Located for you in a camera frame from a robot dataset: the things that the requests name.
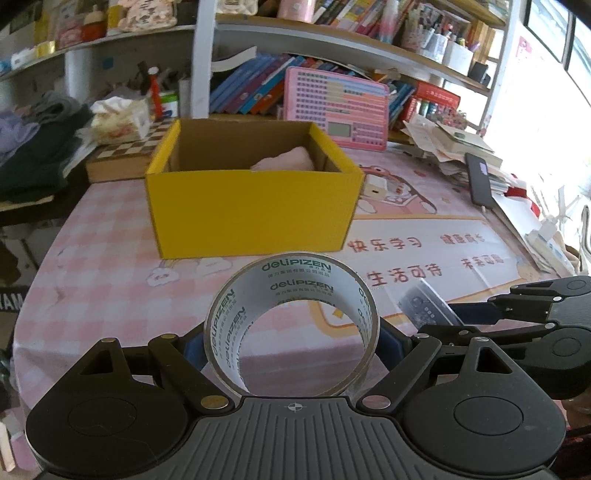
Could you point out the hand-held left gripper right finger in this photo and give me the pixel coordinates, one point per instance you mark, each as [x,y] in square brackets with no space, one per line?
[390,346]

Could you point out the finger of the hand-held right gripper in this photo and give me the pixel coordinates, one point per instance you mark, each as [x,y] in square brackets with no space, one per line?
[489,333]
[545,290]

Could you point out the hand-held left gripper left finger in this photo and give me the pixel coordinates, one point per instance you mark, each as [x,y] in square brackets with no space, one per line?
[194,350]

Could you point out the clear packing tape roll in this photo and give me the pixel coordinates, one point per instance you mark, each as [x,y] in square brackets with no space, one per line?
[295,281]

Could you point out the yellow cardboard box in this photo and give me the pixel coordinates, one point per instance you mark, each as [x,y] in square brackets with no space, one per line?
[249,212]

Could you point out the pink plush toy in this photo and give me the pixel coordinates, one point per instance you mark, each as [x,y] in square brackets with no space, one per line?
[286,161]

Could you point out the white power strip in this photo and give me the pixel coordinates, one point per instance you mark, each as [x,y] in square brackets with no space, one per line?
[549,244]

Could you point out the printed cartoon desk mat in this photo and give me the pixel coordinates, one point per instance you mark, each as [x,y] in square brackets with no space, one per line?
[415,230]

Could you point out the black phone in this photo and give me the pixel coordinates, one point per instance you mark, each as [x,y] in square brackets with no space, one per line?
[478,180]

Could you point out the pink checked tablecloth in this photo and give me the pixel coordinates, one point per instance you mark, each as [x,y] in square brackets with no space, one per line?
[101,258]

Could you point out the cream charger block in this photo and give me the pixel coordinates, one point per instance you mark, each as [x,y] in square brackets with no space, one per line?
[375,187]

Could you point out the pile of papers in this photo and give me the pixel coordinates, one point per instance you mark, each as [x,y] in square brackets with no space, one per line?
[452,143]

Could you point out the wooden chessboard box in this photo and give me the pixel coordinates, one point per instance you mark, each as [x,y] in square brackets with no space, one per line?
[124,152]

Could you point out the red paint box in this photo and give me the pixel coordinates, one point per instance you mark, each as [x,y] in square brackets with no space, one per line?
[434,99]

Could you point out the floral tissue pack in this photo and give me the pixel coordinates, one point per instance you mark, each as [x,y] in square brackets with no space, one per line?
[117,120]

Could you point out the pink toy keyboard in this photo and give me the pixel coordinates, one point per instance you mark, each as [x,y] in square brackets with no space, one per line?
[337,106]

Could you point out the white storage box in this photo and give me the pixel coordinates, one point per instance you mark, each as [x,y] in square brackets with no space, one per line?
[458,59]

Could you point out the green white carton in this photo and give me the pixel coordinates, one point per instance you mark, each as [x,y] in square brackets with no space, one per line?
[170,104]

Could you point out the pile of dark clothes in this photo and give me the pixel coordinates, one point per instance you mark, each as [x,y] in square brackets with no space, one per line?
[37,147]

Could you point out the row of colourful books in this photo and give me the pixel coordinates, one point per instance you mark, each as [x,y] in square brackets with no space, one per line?
[249,87]

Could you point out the white bookshelf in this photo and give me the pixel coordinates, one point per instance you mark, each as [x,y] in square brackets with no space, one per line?
[203,46]

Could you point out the floral fabric bag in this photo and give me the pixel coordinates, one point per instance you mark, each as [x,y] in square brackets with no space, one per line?
[147,11]

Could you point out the pink cup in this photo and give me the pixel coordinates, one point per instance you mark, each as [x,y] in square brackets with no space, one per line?
[298,9]

